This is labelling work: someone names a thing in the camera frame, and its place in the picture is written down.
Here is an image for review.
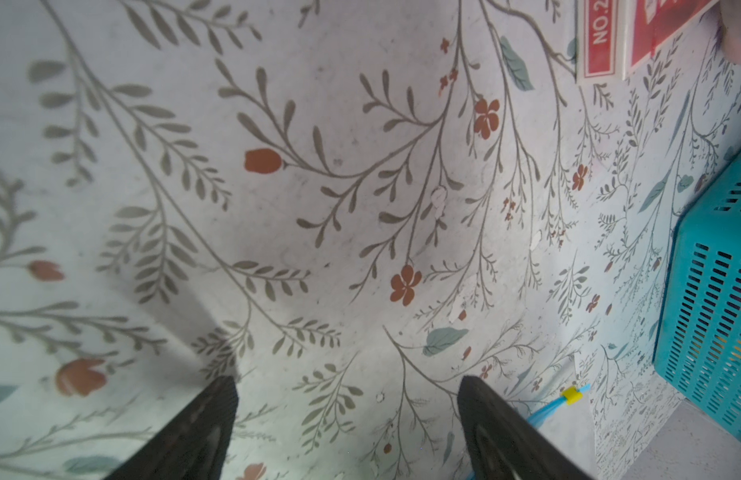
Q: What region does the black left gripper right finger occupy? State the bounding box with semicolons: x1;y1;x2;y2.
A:
456;375;593;480

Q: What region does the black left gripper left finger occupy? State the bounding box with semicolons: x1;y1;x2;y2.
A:
106;376;238;480

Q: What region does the clear zip top bag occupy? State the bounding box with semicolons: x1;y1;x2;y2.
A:
465;383;593;480

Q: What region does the teal plastic basket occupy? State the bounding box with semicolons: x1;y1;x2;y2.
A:
653;151;741;443

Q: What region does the red card pack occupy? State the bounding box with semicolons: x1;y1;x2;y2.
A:
575;0;718;85

